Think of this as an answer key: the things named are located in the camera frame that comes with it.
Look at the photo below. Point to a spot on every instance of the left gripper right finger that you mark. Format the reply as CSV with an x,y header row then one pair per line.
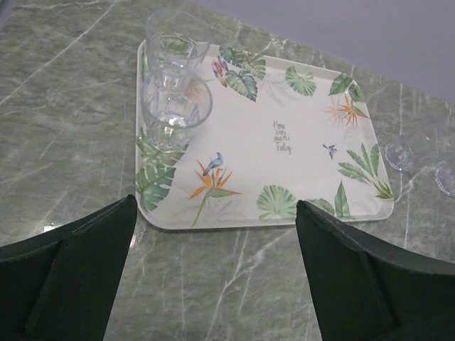
x,y
364,288

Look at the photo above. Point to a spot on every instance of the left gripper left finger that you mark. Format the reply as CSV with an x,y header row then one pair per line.
x,y
61,284

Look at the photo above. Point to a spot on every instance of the clear glass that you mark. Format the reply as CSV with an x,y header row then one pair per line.
x,y
175,38
445,177
416,147
175,103

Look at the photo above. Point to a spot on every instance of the floral white serving tray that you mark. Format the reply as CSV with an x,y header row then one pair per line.
x,y
279,132

